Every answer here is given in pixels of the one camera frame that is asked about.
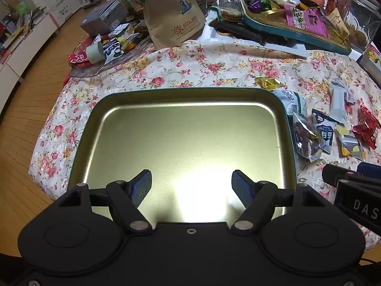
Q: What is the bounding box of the small glass jar of cookies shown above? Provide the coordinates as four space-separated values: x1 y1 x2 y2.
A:
218 0 242 22

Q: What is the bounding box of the black plastic tray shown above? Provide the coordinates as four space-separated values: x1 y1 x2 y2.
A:
213 20 266 44

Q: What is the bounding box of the white rectangular tray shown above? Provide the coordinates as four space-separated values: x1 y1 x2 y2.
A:
202 21 307 58

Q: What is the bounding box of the gold candy wrapper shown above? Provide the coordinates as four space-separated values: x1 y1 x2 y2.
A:
254 77 282 92

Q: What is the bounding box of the roll of tape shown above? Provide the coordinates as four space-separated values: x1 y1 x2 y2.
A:
87 41 104 64

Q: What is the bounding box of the purple foil candy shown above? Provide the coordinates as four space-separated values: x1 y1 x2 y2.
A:
247 0 271 14

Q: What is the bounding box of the clear brown snack packet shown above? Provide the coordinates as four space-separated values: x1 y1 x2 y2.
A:
292 112 326 162

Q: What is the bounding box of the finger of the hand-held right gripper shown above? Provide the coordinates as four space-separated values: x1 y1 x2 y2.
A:
322 163 358 187
356 162 381 177

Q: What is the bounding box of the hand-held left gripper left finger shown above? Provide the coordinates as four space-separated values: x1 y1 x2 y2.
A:
54 169 153 235

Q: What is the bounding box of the kraft paper bag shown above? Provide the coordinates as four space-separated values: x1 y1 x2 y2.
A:
144 0 206 49

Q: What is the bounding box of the gold tin tray with candies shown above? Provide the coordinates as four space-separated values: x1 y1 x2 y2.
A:
237 0 353 56

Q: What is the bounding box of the large glass cookie jar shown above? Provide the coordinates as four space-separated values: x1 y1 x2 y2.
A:
347 0 381 52

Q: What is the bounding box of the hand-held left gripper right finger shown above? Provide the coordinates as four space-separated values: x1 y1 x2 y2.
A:
231 169 328 235

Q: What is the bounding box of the pile of stationery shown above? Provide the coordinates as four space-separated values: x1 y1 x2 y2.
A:
0 3 45 55

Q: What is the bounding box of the red patterned packet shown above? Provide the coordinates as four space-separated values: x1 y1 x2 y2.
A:
68 52 90 66

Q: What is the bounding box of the beige snack packet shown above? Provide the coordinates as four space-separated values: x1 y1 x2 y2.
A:
327 8 351 40

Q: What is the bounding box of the dark blue snack packet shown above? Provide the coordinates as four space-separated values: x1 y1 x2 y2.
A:
311 109 340 155

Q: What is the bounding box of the grey cardboard box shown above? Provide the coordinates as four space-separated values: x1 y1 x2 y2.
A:
80 0 129 35

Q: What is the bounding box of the glass jar with dark contents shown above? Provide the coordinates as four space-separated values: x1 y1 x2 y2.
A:
189 0 208 17

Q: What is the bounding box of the long grey snack packet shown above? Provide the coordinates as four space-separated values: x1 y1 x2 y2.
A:
329 77 355 125

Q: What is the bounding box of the silver and yellow snack packet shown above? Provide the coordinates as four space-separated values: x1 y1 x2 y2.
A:
335 124 367 160

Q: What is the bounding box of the white cabinet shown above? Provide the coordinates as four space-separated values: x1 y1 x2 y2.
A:
0 13 58 114

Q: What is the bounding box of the tiger board book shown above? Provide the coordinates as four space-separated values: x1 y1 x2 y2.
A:
359 45 381 79

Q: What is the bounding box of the pink snack packet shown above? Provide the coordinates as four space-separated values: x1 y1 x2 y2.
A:
284 4 329 39

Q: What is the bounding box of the green and white snack packet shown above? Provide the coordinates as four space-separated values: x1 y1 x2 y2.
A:
272 89 308 124

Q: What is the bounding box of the pile of small sachets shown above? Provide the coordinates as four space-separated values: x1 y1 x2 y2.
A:
101 24 140 64

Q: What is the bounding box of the floral tablecloth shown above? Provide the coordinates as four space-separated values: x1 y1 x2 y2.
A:
28 40 381 251

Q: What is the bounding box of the red snack packet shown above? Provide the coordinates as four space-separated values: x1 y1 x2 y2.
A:
352 104 381 150

